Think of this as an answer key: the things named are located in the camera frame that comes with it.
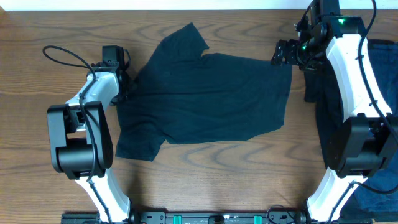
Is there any dark teal t-shirt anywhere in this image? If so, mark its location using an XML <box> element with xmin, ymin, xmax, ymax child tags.
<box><xmin>116</xmin><ymin>24</ymin><xmax>292</xmax><ymax>161</ymax></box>

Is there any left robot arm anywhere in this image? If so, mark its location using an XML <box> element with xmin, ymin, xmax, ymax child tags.
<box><xmin>47</xmin><ymin>68</ymin><xmax>136</xmax><ymax>223</ymax></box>

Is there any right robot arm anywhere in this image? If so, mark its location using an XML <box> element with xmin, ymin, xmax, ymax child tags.
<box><xmin>271</xmin><ymin>15</ymin><xmax>397</xmax><ymax>223</ymax></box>

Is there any black garment in pile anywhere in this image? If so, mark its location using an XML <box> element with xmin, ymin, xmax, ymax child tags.
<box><xmin>304</xmin><ymin>39</ymin><xmax>397</xmax><ymax>162</ymax></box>

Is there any blue garment in pile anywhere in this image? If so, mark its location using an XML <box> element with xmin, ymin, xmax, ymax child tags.
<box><xmin>354</xmin><ymin>40</ymin><xmax>397</xmax><ymax>213</ymax></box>

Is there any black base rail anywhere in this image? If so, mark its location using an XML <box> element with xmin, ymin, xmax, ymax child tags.
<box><xmin>60</xmin><ymin>203</ymin><xmax>312</xmax><ymax>224</ymax></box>

